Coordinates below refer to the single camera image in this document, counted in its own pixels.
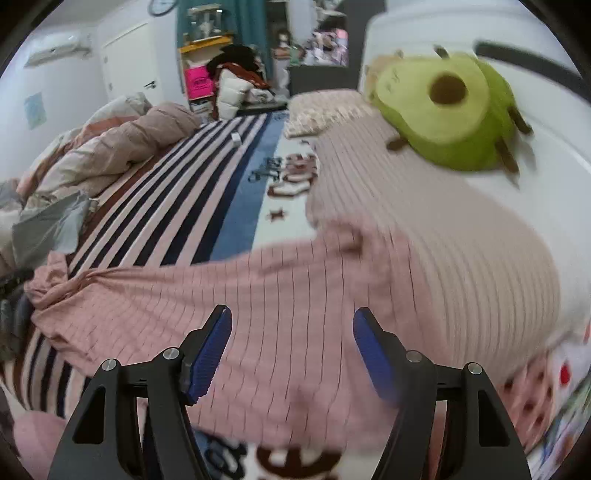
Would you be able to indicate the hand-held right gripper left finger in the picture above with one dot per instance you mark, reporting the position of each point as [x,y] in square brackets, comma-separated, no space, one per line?
[210,355]

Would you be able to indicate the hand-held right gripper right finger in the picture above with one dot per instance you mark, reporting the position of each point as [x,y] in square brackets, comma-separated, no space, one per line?
[371,350]

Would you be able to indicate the grey cloth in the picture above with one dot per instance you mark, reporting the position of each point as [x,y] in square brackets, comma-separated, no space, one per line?
[51,226]

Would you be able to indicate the pink dotted cloth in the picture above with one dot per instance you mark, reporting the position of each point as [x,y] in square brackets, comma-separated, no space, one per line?
[531,401]

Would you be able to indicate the striped printed blanket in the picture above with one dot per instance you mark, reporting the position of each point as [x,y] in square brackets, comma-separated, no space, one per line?
[198,184]

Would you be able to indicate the pink beige duvet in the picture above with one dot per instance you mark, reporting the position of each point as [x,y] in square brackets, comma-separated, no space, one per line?
[115,143]

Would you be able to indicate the small white box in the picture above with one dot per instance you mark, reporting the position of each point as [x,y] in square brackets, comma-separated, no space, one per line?
[236,138]

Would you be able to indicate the floral pillow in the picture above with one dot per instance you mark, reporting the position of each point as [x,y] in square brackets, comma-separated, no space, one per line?
[323,110]

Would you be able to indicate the green avocado plush toy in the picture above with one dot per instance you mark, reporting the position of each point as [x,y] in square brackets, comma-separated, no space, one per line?
[443,115]

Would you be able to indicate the white puffy jacket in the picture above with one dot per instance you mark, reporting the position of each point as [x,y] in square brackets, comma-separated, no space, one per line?
[233,94]

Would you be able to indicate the bright pink bag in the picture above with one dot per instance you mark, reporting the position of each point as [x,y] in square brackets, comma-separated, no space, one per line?
[199,82]

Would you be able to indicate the dark grey cabinet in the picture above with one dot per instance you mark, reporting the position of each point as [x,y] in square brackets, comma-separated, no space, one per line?
[323,81]

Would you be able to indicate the beige teddy plush toy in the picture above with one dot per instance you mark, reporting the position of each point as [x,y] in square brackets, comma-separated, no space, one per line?
[376,76]

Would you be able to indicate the white air conditioner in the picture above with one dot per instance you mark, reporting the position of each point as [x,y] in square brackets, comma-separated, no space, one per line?
[55,50]

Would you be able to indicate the white door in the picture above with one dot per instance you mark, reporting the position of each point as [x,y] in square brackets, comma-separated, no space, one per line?
[129,60]

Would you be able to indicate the pile of black clothes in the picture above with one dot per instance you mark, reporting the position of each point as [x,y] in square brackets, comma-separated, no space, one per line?
[238,57]

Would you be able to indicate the clutter of colourful items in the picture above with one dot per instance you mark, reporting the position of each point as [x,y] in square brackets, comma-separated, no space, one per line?
[330,46]

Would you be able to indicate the yellow shelf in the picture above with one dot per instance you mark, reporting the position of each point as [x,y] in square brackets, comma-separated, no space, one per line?
[203,44]

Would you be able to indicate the teal curtain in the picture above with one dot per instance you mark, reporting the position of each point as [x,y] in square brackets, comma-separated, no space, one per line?
[249,23]

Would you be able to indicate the light blue wall poster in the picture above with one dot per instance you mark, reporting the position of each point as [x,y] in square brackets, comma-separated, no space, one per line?
[34,110]

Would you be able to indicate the round wall clock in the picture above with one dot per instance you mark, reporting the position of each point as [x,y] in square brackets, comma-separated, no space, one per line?
[162,5]

